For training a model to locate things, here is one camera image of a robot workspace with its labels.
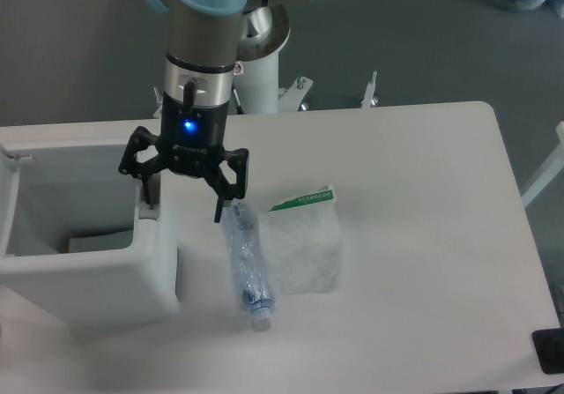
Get black device at table edge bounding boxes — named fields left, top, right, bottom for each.
left=531, top=328, right=563, bottom=375

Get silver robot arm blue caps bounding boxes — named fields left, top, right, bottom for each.
left=118, top=0, right=288, bottom=222

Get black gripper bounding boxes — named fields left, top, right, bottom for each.
left=117, top=89, right=250, bottom=224

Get crushed clear plastic bottle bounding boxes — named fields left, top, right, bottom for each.
left=220, top=201, right=275, bottom=331

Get white metal base frame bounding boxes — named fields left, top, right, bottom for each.
left=153, top=71, right=379, bottom=119

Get white frame leg right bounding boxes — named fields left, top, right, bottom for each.
left=520, top=122, right=563, bottom=208

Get white trash can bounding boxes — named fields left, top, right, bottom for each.
left=1, top=138, right=180, bottom=325

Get clear plastic bag green label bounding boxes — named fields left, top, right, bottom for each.
left=257, top=184, right=344, bottom=295

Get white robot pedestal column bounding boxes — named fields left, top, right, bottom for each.
left=234, top=53, right=279, bottom=115

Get white trash can lid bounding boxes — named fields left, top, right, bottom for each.
left=1, top=145, right=33, bottom=258

